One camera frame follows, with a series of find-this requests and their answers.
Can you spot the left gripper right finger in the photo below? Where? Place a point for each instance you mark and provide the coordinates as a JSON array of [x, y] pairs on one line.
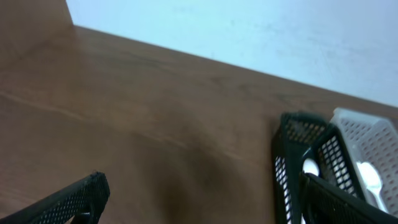
[[322, 202]]

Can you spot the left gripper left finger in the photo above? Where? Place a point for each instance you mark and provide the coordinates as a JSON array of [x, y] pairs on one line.
[[81, 202]]

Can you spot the white spoon group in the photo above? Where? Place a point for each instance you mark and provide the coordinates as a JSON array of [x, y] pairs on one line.
[[311, 167]]

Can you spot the white spoon crossed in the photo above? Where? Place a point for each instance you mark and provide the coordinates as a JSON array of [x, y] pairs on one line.
[[372, 182]]

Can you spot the black plastic basket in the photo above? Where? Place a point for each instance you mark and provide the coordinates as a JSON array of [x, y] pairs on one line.
[[302, 136]]

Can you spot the clear plastic basket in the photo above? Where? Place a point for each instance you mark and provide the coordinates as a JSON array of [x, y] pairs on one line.
[[371, 139]]

